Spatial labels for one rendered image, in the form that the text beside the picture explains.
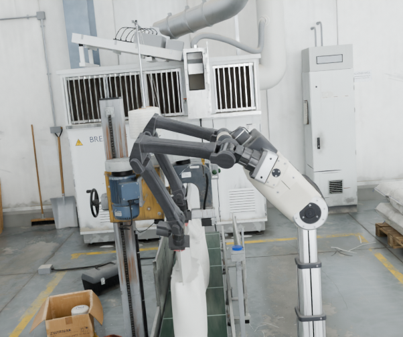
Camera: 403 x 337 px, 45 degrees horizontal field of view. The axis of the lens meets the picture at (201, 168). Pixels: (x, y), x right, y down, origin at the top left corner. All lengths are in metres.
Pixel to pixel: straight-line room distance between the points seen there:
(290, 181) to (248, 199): 3.66
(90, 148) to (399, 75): 4.26
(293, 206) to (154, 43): 3.47
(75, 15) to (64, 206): 2.58
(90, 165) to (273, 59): 2.46
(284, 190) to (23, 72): 5.66
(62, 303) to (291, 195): 2.54
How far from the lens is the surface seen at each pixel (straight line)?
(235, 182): 5.64
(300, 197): 2.12
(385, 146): 7.31
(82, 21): 6.62
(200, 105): 5.03
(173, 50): 5.20
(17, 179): 7.47
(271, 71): 5.87
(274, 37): 5.90
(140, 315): 3.22
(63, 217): 7.06
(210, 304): 3.29
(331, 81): 6.41
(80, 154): 5.77
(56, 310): 4.19
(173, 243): 2.35
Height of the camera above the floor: 1.78
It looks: 10 degrees down
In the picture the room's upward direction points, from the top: 5 degrees counter-clockwise
